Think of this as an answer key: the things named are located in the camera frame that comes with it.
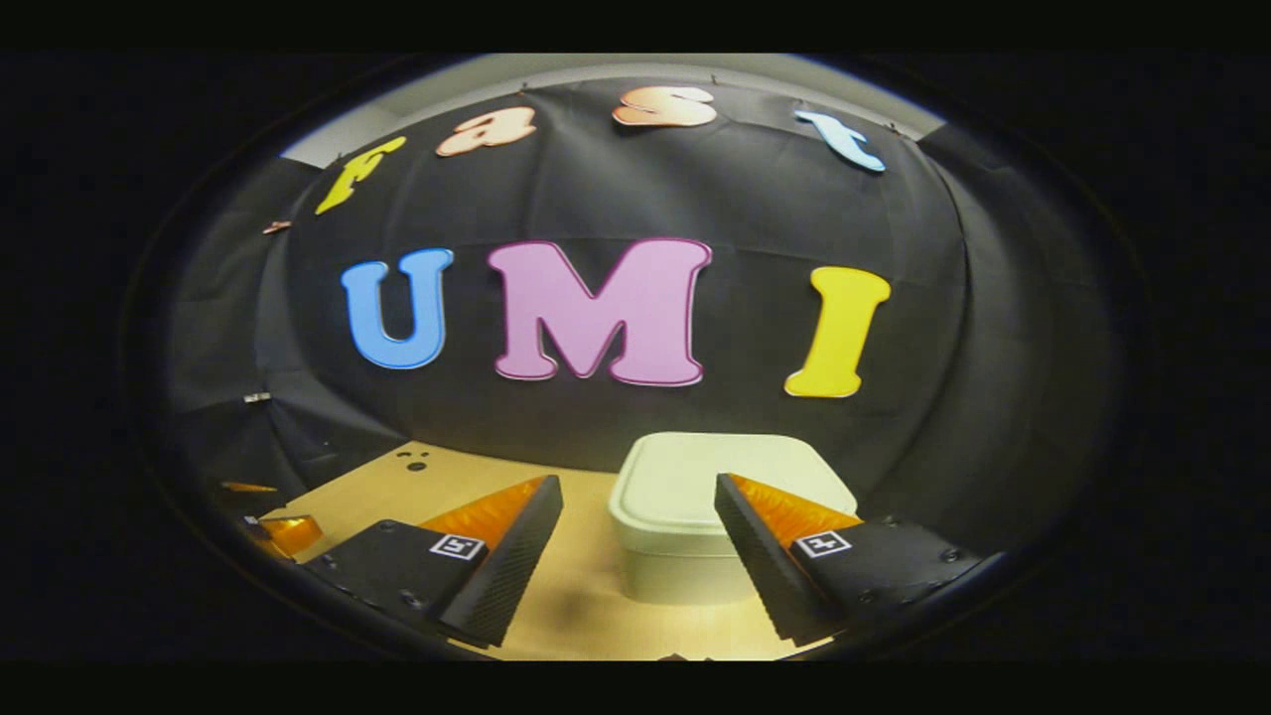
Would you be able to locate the pale green garbage bin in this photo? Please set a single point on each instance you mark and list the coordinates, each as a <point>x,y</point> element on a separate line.
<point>675,477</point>

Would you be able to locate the wooden desktop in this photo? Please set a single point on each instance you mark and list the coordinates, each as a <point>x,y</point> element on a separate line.
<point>576,596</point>

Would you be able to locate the black backdrop cloth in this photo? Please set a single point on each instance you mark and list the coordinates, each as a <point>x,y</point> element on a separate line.
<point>745,199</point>

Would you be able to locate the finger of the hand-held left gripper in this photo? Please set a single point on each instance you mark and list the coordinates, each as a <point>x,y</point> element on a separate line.
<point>248,488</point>
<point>293,534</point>

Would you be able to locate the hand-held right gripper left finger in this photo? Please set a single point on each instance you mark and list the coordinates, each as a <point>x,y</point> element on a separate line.
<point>511,571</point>

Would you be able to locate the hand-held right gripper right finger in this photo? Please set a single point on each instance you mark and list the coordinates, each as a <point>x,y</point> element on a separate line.
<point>765,571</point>

